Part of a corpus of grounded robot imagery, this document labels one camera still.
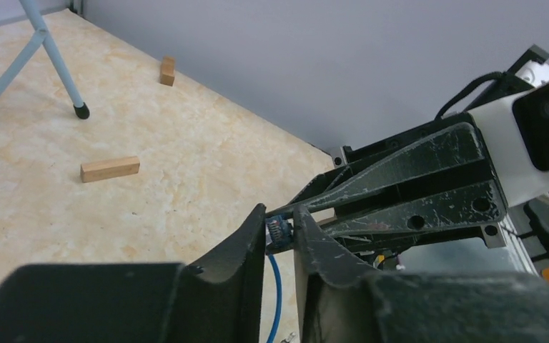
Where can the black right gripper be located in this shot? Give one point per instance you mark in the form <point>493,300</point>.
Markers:
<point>428,185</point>

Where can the curved wooden block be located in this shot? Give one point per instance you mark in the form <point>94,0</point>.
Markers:
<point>167,71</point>

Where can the flat wooden plank block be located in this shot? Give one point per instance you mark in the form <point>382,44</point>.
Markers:
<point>109,169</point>

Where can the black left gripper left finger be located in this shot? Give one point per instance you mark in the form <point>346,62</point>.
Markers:
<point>216,298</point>

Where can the light blue tripod stand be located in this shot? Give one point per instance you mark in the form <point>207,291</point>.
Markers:
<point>42,38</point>

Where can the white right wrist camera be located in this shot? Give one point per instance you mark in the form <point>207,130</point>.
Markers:
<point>515,129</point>

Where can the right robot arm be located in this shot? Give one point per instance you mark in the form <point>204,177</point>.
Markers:
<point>530,71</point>

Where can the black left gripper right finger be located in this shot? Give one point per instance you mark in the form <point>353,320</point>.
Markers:
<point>341,298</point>

